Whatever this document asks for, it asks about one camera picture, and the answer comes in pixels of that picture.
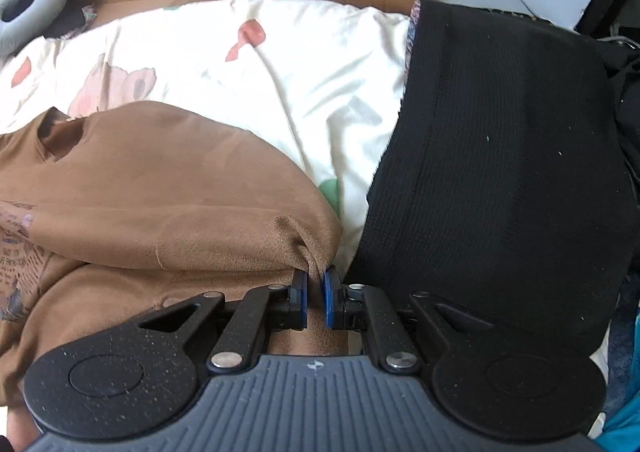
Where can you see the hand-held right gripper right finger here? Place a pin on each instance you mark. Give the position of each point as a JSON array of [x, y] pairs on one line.
[[330, 299]]

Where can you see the black knitted garment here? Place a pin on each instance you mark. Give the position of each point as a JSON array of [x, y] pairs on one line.
[[500, 156]]

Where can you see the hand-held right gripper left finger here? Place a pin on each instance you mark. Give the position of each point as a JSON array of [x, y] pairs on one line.
[[300, 297]]

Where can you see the cream printed blanket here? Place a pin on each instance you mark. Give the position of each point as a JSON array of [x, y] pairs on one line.
[[300, 71]]

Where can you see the black flat cloth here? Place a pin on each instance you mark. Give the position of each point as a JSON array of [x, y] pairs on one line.
[[70, 21]]

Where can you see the black clothes pile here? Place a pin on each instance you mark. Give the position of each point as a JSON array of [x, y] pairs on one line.
[[627, 106]]

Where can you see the teal printed garment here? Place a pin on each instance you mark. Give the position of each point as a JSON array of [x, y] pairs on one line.
[[622, 432]]

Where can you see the brown t-shirt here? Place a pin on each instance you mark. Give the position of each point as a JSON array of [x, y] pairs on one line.
[[175, 182]]

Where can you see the grey neck pillow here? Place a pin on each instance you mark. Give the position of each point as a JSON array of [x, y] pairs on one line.
[[35, 1]]

